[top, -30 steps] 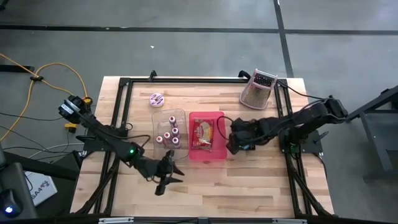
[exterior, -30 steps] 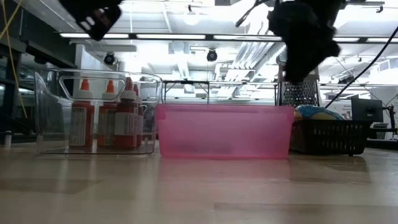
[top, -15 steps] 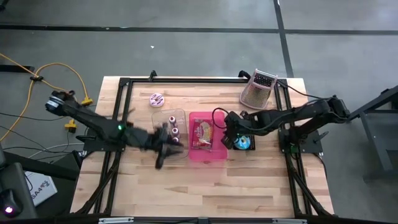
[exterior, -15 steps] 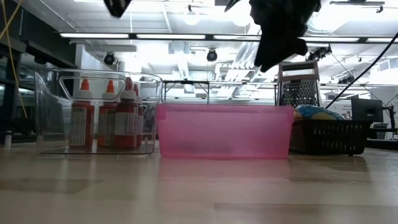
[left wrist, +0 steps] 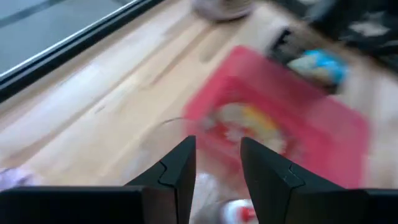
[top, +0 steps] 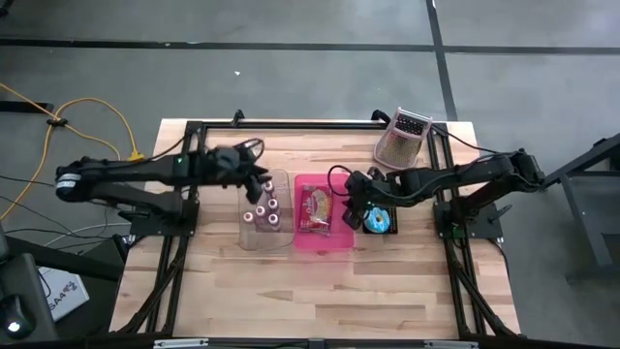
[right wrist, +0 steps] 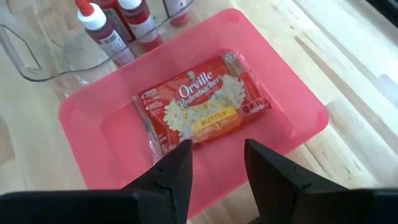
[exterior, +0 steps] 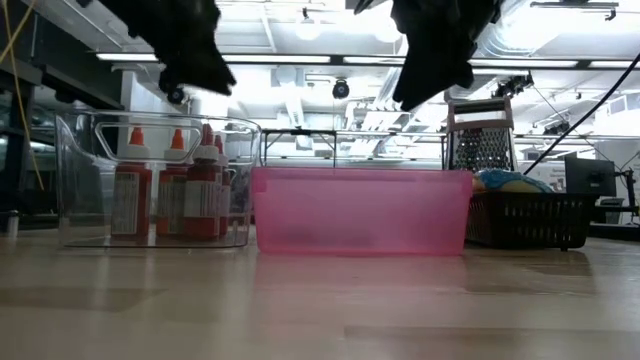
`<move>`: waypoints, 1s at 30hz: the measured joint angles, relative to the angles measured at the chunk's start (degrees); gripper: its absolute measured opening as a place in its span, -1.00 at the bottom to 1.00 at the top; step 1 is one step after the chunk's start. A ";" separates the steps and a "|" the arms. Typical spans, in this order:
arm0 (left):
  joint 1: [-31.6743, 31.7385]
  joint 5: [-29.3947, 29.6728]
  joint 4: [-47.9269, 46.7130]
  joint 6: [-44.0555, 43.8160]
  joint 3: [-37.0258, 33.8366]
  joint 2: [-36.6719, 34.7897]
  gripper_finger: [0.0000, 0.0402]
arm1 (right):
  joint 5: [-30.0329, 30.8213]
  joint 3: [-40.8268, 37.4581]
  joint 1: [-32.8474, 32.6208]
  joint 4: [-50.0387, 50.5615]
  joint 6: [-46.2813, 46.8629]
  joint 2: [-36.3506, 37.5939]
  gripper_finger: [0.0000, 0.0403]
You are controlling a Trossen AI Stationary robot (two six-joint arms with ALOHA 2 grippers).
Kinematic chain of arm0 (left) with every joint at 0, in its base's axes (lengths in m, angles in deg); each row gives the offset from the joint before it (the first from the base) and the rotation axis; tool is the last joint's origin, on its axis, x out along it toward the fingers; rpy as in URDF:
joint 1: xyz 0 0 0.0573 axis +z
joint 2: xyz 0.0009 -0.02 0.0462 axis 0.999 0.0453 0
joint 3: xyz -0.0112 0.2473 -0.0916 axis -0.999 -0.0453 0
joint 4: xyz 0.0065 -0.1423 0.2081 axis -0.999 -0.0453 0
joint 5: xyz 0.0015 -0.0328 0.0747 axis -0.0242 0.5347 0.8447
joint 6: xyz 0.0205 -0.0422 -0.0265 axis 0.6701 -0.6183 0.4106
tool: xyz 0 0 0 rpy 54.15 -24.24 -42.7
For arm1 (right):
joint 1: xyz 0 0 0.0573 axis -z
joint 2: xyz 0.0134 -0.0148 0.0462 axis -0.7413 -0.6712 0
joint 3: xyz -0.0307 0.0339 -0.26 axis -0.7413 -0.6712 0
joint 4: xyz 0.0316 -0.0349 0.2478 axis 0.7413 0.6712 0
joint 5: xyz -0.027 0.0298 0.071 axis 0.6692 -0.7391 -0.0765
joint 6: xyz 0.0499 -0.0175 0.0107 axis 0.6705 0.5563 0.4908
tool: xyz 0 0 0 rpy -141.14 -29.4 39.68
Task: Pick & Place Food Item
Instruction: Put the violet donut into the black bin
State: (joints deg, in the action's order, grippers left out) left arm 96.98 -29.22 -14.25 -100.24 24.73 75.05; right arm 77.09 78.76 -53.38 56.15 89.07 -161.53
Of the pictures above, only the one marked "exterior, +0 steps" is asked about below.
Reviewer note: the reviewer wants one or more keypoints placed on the silver ventilation duct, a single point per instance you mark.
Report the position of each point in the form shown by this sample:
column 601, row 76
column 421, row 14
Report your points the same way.
column 515, row 35

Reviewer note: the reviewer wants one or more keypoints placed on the pink plastic bin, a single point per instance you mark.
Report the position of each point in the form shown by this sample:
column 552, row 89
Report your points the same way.
column 360, row 215

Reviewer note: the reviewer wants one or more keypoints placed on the long ceiling light fixture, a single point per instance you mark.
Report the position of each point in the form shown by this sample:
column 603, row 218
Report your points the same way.
column 300, row 58

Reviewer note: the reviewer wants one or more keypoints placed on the black computer monitor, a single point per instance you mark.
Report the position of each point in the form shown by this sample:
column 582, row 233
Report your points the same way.
column 590, row 177

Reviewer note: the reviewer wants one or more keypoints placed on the pink metal box grater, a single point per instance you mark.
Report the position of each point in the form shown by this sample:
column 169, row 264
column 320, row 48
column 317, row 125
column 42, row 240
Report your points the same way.
column 480, row 150

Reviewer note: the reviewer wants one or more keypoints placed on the clear plastic bin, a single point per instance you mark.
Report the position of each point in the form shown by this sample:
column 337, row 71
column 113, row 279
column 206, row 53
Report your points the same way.
column 80, row 200

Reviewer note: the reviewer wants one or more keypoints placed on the black ceiling camera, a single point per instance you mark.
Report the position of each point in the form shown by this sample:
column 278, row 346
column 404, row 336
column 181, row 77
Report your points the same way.
column 512, row 86
column 340, row 89
column 175, row 97

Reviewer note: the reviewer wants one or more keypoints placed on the black monitor stand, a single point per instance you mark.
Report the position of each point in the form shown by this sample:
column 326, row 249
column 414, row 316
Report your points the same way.
column 629, row 192

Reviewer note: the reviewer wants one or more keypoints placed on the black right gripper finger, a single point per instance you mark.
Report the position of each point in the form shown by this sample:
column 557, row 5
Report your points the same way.
column 461, row 74
column 425, row 80

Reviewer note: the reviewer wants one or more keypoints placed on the blue iced cream toy donut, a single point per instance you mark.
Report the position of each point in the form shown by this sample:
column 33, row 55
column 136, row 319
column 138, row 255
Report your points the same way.
column 510, row 182

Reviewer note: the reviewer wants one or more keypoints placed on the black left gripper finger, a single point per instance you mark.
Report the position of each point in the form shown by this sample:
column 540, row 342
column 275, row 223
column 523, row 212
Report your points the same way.
column 200, row 72

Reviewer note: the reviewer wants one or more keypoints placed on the round ceiling lamp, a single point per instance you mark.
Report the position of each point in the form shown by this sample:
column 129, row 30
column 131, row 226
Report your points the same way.
column 307, row 27

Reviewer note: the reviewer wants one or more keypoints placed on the black folding table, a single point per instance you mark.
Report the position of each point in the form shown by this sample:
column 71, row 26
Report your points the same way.
column 300, row 132

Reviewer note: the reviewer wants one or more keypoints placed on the black plastic basket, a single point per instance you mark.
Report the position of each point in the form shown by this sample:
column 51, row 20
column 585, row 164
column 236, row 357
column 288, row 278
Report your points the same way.
column 530, row 220

